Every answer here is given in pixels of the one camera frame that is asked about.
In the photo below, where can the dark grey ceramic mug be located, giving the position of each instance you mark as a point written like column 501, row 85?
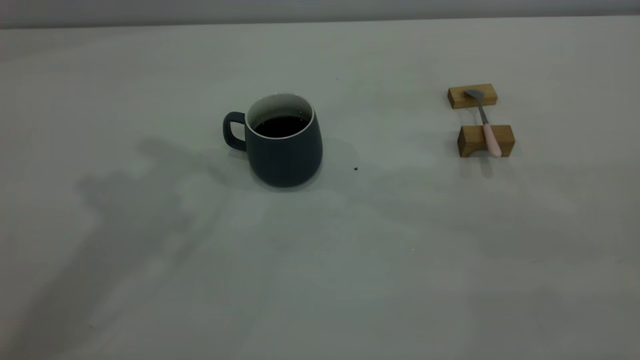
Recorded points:
column 285, row 160

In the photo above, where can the arched wooden block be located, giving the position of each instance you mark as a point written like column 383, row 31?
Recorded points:
column 470, row 138

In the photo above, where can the flat rectangular wooden block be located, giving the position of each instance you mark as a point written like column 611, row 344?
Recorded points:
column 457, row 97

